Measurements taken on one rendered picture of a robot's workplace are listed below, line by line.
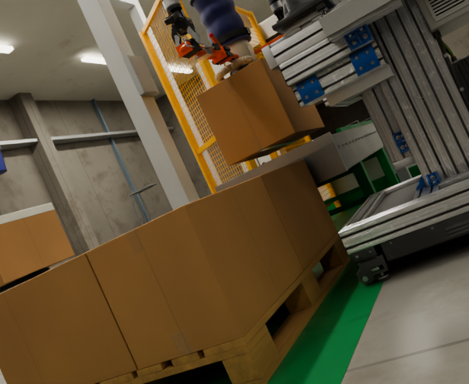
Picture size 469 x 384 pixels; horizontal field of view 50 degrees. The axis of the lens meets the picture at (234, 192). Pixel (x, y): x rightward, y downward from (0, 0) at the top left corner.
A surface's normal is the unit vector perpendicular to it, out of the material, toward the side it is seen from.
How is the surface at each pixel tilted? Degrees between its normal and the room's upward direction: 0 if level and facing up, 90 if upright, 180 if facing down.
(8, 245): 90
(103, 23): 90
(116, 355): 90
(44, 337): 90
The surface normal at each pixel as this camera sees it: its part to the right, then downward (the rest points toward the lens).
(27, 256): 0.81, -0.38
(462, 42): -0.39, 0.16
